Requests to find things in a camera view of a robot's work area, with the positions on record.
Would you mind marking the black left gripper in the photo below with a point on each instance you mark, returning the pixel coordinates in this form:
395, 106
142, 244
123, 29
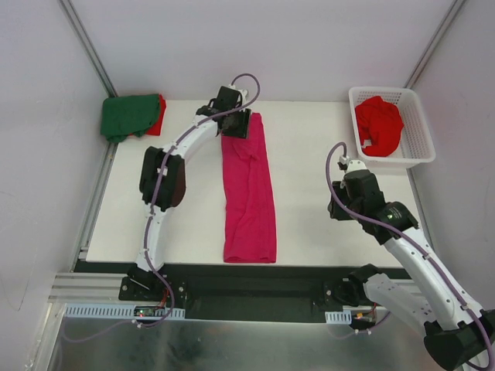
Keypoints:
237, 124

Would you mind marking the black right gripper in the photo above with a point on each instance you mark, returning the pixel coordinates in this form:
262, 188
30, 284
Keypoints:
336, 206

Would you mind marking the pink t shirt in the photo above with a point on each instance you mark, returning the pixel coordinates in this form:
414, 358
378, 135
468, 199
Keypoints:
250, 223

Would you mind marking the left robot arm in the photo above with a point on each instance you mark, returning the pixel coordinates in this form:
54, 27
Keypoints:
163, 176

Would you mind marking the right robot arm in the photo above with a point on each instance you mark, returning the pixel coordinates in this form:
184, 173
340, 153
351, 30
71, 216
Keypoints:
456, 330

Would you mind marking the red t shirt in basket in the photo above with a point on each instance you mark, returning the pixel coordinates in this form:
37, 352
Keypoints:
379, 125

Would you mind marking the white plastic laundry basket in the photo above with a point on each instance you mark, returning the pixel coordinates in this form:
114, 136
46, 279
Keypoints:
416, 146

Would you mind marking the folded red t shirt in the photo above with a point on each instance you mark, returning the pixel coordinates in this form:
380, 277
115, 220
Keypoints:
156, 123

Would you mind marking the folded green t shirt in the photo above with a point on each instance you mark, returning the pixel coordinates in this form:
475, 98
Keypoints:
130, 115

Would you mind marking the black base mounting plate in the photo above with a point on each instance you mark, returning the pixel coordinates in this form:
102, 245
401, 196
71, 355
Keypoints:
265, 293

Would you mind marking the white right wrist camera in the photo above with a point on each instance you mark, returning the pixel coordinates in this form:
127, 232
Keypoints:
348, 164

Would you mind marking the right white cable duct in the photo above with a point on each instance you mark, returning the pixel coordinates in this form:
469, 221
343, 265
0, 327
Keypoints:
348, 316

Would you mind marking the white cable duct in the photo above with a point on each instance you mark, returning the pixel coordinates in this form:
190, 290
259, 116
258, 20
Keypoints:
348, 316
124, 312

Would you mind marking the left aluminium corner post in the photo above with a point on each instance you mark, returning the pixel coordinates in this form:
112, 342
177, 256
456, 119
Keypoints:
82, 35

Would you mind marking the aluminium corner post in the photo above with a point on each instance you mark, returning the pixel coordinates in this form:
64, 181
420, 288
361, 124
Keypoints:
82, 35
434, 43

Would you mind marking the right aluminium corner post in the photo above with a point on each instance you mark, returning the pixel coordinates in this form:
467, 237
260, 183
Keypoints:
434, 43

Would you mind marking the left white cable duct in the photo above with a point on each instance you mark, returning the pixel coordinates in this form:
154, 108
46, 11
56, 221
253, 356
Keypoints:
124, 312

